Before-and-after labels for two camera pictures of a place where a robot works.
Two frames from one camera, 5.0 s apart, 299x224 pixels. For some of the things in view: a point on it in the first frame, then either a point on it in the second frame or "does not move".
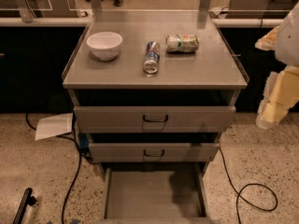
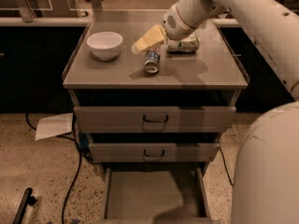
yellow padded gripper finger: x=281 y=93 -> x=153 y=37
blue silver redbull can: x=151 y=57 does not move
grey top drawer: x=155 y=119 does not move
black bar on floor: x=27 y=199 does not move
